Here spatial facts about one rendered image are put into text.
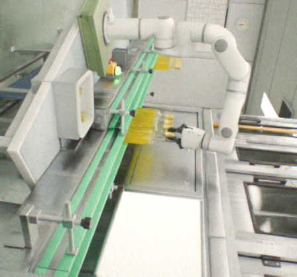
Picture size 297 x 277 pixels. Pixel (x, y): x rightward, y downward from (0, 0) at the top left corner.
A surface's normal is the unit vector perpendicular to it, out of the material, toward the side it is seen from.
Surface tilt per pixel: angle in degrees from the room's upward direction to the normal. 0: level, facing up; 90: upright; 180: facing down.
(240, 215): 90
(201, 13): 90
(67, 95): 90
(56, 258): 90
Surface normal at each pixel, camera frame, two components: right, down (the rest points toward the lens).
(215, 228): 0.04, -0.89
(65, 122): -0.13, 0.45
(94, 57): -0.14, 0.76
